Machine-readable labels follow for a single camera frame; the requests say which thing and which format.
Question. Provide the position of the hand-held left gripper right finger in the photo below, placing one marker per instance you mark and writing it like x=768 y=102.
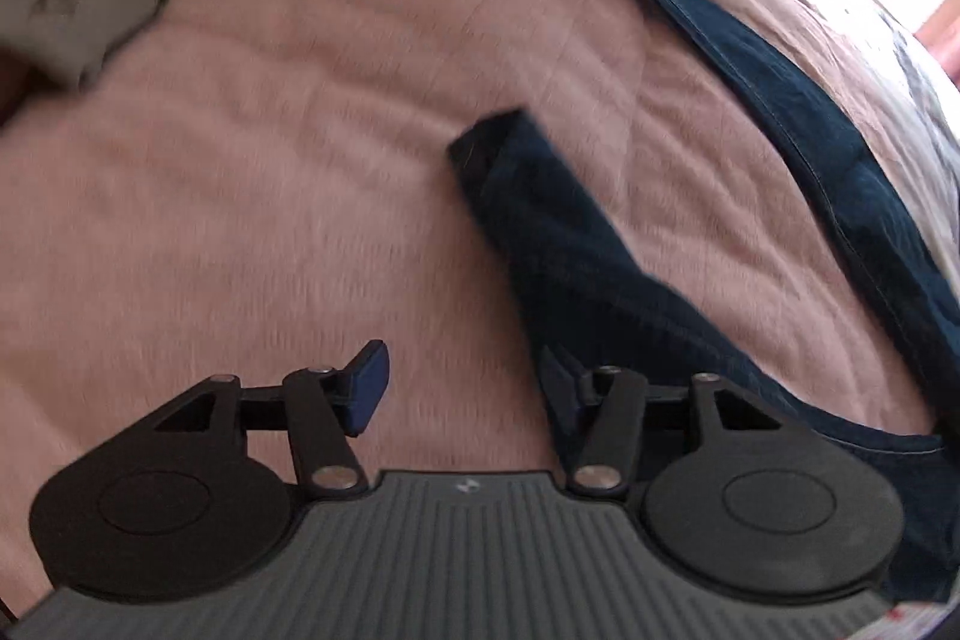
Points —
x=559 y=379

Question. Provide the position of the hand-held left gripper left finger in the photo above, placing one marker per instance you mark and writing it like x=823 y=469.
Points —
x=367 y=385

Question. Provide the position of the dark blue denim pants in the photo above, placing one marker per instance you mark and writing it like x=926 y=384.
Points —
x=562 y=250

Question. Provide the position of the pink textured blanket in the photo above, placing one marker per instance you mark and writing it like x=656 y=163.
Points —
x=262 y=197

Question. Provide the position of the grey white patterned cloth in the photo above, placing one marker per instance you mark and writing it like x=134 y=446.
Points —
x=926 y=85

